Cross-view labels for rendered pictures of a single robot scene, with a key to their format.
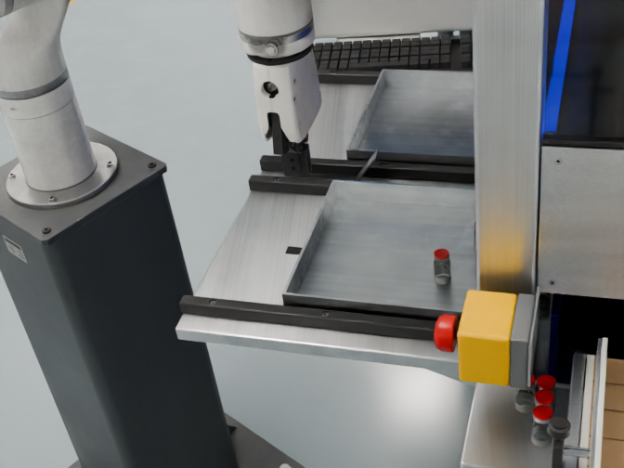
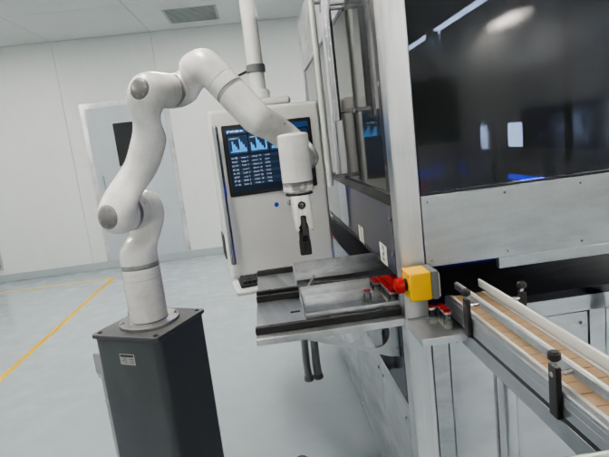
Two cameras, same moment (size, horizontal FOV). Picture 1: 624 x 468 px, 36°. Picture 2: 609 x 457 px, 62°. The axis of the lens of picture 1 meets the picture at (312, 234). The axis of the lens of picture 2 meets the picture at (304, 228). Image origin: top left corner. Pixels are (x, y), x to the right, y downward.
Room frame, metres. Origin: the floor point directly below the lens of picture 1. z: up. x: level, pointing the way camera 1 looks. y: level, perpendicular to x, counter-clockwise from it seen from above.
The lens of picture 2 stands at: (-0.27, 0.58, 1.38)
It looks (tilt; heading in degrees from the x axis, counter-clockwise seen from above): 10 degrees down; 335
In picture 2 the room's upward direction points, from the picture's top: 7 degrees counter-clockwise
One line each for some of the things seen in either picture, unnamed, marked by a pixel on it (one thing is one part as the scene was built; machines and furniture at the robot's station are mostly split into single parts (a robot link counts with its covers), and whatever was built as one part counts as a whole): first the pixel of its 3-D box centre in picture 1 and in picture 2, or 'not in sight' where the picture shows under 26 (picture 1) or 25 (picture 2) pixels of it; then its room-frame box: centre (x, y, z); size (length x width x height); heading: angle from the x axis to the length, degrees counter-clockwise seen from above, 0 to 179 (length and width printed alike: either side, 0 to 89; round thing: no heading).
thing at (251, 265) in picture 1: (406, 192); (328, 292); (1.18, -0.15, 0.87); 0.70 x 0.48 x 0.02; 159
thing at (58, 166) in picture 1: (47, 130); (145, 294); (1.39, 0.40, 0.95); 0.19 x 0.19 x 0.18
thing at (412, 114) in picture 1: (468, 120); (340, 269); (1.31, -0.28, 0.90); 0.34 x 0.26 x 0.04; 69
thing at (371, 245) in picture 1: (430, 252); (358, 296); (1.00, -0.16, 0.90); 0.34 x 0.26 x 0.04; 69
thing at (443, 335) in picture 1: (452, 333); (401, 285); (0.74, -0.13, 0.99); 0.04 x 0.04 x 0.04; 69
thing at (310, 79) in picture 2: not in sight; (314, 117); (2.42, -0.81, 1.51); 0.48 x 0.01 x 0.59; 159
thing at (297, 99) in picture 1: (284, 82); (301, 209); (0.98, 0.01, 1.19); 0.10 x 0.08 x 0.11; 159
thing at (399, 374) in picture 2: not in sight; (346, 274); (1.76, -0.55, 0.73); 1.98 x 0.01 x 0.25; 159
